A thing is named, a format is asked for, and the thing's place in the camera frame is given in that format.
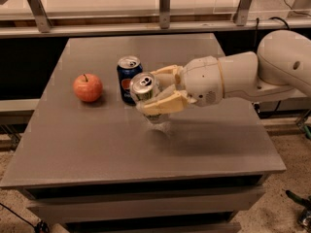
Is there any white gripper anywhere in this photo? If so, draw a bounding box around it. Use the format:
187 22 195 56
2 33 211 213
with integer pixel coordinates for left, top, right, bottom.
136 56 224 116

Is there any silver green 7up can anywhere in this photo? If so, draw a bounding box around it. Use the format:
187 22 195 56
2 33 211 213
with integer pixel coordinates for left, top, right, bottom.
129 72 169 124

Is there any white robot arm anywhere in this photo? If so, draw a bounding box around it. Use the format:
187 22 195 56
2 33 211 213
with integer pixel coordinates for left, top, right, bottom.
136 30 311 117

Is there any blue pepsi can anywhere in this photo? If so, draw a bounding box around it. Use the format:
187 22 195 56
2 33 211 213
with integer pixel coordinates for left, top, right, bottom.
117 55 143 105

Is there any red apple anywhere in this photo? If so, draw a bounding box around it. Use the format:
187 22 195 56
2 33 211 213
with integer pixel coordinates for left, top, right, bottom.
73 74 103 103

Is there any grey table drawer unit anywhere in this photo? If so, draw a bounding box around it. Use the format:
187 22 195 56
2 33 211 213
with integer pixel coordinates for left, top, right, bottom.
1 34 285 233

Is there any dark tool bottom right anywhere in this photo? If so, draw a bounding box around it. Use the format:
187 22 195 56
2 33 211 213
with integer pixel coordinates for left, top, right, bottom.
285 189 311 231

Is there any black cable right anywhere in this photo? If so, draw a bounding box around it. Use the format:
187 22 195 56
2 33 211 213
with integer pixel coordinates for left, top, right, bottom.
249 16 291 115

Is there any black cable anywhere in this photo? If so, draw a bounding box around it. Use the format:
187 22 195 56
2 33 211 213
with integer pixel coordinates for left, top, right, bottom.
249 16 291 115
0 201 51 233

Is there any metal frame rail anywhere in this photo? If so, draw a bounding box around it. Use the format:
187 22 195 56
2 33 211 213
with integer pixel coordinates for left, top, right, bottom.
0 0 311 38

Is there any black cable bottom left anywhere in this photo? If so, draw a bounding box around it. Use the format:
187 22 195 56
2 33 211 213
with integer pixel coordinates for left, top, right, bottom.
0 201 51 233

